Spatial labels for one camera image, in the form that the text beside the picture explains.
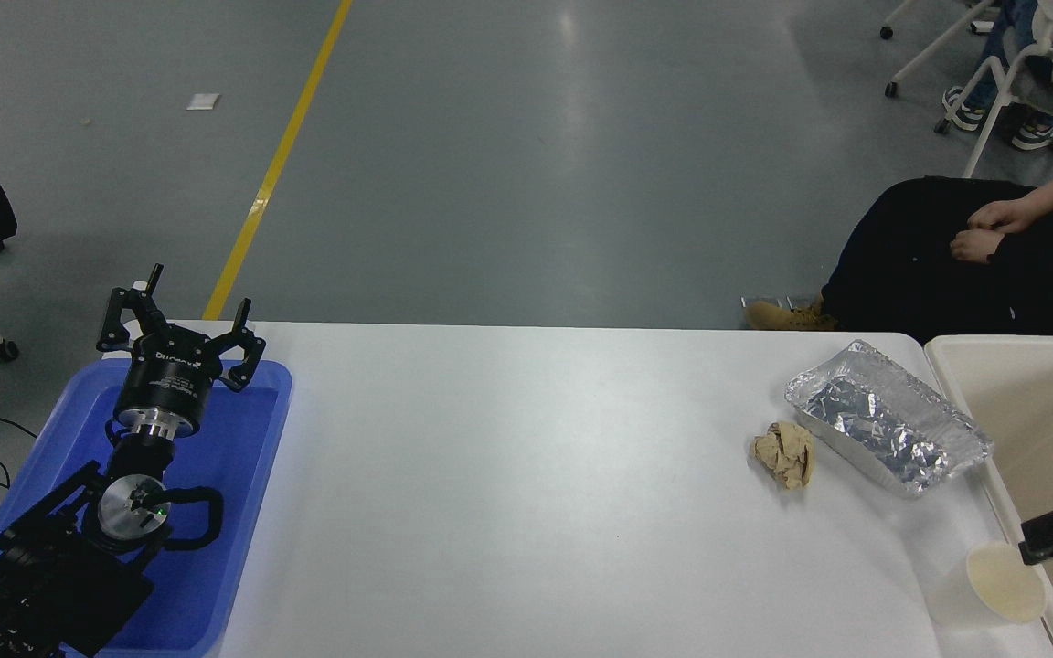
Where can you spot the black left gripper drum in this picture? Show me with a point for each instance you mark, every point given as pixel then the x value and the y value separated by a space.
pixel 165 384

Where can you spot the white paper cup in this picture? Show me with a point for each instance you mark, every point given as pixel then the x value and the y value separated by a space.
pixel 993 585

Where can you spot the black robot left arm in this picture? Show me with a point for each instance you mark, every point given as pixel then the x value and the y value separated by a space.
pixel 60 576

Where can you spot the person's left hand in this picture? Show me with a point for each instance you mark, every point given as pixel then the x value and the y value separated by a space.
pixel 979 247

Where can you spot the person's right hand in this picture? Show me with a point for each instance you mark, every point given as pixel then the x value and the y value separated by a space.
pixel 1004 216

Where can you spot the blue plastic tray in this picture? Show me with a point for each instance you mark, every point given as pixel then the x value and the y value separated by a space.
pixel 243 475

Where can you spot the crinkled foil tray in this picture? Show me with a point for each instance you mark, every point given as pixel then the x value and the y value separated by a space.
pixel 883 420

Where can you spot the white paper scrap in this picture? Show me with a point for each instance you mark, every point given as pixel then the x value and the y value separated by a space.
pixel 202 100

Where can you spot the crumpled tan paper ball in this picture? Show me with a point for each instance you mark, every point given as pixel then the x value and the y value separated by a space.
pixel 784 455

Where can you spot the metal floor plate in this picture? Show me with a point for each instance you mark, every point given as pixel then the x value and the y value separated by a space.
pixel 801 299
pixel 760 301

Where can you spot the white office chair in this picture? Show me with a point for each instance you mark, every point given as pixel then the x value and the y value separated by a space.
pixel 1002 91
pixel 933 50

